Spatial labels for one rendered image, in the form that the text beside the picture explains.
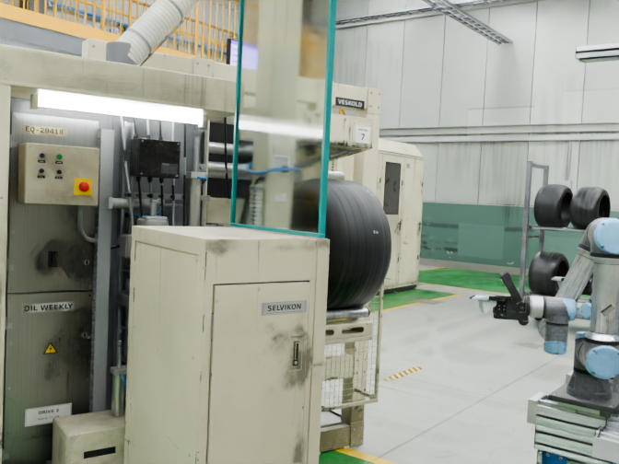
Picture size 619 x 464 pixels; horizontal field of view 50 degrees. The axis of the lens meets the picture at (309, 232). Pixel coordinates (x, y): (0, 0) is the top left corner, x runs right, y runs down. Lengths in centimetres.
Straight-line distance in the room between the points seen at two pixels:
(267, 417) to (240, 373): 16
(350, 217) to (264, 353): 95
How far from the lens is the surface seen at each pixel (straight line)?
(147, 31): 276
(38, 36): 807
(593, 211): 791
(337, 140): 315
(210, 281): 174
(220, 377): 181
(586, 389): 260
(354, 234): 263
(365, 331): 286
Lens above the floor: 139
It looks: 3 degrees down
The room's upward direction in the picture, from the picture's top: 3 degrees clockwise
